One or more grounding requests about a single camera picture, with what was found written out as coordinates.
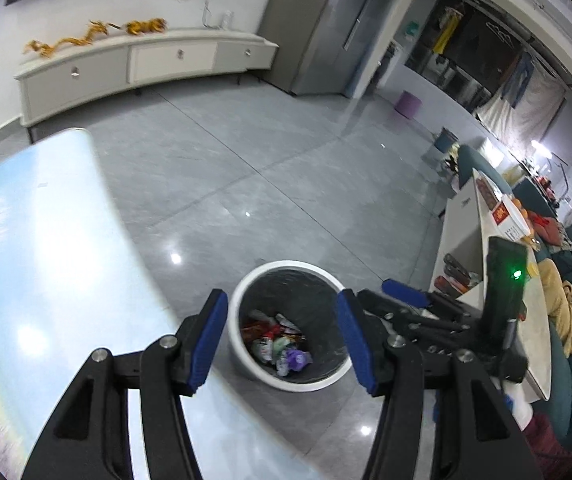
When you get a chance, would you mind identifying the yellow hanging garment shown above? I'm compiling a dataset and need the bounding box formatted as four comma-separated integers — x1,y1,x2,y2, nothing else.
433,7,460,54

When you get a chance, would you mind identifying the person's right forearm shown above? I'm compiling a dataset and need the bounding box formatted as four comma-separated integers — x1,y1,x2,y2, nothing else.
514,400,572,470

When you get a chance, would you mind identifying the golden tiger figurine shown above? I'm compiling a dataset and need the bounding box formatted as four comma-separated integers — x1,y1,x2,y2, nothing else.
125,18,168,36

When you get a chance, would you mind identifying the grey refrigerator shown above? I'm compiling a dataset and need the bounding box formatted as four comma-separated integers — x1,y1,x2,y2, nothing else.
257,0,407,97

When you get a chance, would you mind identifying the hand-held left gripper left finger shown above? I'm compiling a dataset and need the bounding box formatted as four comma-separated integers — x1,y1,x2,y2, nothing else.
21,287,229,480

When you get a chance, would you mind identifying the small grey bin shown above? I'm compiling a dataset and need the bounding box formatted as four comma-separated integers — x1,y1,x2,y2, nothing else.
434,127,459,154

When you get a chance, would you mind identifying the hanging white sheet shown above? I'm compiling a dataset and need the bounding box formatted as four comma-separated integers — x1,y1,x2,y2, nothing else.
476,66,567,147

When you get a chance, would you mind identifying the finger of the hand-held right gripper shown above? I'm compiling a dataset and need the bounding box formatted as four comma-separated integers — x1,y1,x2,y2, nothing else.
357,288,485,362
381,278,487,332

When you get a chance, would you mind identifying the red and white box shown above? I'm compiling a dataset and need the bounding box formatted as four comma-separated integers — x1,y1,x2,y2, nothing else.
489,195,534,241

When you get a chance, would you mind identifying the white trash bin black liner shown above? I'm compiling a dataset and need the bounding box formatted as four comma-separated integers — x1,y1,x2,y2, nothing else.
228,259,355,392

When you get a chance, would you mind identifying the large dark red snack packet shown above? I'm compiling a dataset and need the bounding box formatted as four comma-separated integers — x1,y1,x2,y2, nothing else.
242,310,287,343

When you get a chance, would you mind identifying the white coffee table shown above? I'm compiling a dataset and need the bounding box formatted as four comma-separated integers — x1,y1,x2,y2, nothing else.
428,167,554,404

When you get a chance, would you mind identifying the golden dragon figurine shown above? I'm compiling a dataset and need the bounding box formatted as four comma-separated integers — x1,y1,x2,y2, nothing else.
22,20,117,59

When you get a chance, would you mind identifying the hanging blue garment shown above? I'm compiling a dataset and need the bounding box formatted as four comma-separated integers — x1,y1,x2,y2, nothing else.
506,52,535,109

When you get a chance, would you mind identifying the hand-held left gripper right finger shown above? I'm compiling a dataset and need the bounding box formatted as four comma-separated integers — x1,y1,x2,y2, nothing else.
336,287,546,480

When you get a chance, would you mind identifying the white television cabinet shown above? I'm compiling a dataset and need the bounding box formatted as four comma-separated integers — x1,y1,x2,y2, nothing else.
13,27,281,143

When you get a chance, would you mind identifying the purple stool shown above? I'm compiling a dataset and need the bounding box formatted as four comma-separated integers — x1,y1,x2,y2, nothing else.
394,90,423,119

